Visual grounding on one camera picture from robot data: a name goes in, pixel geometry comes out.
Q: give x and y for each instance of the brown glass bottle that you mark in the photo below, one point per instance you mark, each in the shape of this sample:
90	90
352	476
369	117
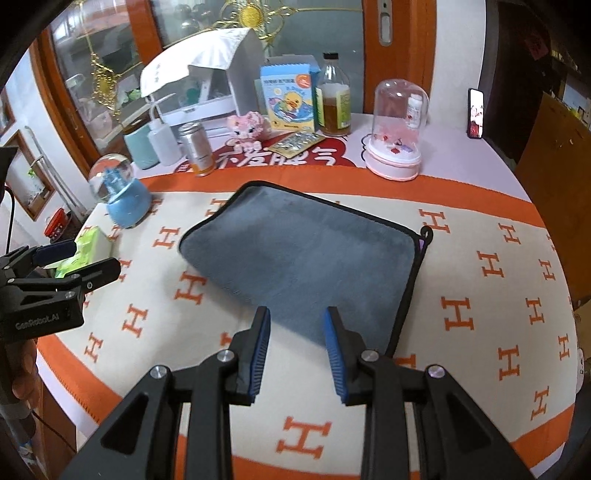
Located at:
333	108

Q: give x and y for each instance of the white cloth cover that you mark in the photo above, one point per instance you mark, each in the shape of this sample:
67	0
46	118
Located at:
194	60

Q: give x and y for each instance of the person's left hand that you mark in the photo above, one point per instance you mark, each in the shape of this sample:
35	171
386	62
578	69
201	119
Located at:
23	374

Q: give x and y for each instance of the light blue cup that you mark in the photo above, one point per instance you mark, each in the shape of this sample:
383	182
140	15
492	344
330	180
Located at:
138	148

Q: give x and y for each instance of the grey towel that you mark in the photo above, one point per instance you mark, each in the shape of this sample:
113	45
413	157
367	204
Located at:
300	249

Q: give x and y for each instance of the green tissue pack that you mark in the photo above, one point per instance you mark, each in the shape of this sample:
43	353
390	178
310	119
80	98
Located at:
92	244

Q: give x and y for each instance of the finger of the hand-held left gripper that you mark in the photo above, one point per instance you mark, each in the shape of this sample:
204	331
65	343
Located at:
55	251
99	272

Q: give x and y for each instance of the pink glass dome ornament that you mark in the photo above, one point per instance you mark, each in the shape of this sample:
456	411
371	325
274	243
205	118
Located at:
392	161

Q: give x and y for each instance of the red container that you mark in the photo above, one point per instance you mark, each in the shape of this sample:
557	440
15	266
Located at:
56	224

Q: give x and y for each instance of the gold flower decoration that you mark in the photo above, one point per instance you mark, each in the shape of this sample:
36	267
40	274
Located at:
251	16

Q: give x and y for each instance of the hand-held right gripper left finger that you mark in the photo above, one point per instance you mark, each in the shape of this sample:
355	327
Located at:
262	350

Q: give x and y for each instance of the black smartphone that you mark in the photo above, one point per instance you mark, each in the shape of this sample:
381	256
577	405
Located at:
475	113

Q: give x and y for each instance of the small white pill bottle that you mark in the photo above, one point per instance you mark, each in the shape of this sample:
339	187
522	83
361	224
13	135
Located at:
415	113

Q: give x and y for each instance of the pill blister pack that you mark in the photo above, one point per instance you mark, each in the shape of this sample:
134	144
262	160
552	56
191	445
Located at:
295	143

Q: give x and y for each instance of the gold hanging ornament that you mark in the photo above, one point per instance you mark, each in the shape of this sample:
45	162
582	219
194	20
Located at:
104	83

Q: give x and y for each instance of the blue duck print box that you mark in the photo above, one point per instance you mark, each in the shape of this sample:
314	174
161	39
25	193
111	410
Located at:
286	101

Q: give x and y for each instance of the wooden glass door cabinet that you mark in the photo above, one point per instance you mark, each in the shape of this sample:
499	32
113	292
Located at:
418	55

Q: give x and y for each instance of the white storage organizer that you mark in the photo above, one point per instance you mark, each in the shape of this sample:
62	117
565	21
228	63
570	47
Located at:
244	83

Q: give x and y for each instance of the orange and cream patterned blanket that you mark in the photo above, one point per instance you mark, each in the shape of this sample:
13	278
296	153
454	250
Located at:
485	323

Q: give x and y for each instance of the silver and orange can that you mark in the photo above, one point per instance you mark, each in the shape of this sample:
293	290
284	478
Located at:
198	150

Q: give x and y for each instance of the white squeeze bottle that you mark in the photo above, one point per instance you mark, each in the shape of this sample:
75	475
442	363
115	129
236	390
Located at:
162	143

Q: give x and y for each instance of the pink plush toy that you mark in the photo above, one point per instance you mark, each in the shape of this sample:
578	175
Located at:
247	127

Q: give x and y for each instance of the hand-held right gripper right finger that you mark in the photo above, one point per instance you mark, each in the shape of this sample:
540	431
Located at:
333	350

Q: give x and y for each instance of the red and white printed mat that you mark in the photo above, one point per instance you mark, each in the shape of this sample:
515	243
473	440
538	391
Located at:
277	159

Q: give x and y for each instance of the blue snow globe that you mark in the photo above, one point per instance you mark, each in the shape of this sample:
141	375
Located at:
124	201

